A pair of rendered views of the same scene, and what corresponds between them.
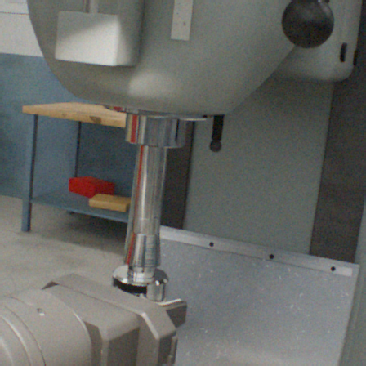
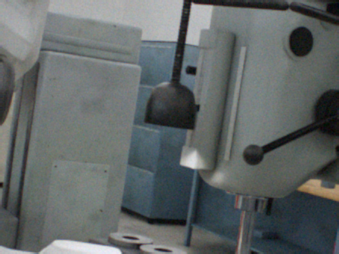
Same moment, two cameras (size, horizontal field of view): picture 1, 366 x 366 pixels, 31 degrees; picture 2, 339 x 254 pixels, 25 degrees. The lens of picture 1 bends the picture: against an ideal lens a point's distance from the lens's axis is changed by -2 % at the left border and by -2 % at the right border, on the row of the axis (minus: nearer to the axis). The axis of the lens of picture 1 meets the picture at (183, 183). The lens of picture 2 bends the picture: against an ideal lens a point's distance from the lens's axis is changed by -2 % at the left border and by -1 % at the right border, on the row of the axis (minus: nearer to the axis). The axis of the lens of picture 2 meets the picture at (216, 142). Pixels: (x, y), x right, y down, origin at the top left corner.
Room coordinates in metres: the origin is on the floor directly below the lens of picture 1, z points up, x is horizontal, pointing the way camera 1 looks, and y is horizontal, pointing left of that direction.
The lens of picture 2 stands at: (-0.53, -0.68, 1.45)
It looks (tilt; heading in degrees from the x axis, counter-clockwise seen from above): 3 degrees down; 37
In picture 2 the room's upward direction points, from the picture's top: 9 degrees clockwise
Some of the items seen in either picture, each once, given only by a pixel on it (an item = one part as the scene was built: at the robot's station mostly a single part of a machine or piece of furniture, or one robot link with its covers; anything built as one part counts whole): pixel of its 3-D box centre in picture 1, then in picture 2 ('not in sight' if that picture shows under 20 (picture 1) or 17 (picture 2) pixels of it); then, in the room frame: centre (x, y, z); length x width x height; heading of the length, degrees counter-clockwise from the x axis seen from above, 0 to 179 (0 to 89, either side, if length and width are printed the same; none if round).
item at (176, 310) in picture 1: (166, 322); not in sight; (0.50, 0.00, 1.14); 0.06 x 0.02 x 0.03; 149
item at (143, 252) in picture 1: (147, 207); (244, 241); (0.52, 0.03, 1.23); 0.03 x 0.03 x 0.11
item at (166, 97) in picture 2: not in sight; (172, 103); (0.31, 0.04, 1.43); 0.07 x 0.07 x 0.06
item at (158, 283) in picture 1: (140, 278); not in sight; (0.52, 0.03, 1.17); 0.05 x 0.05 x 0.01
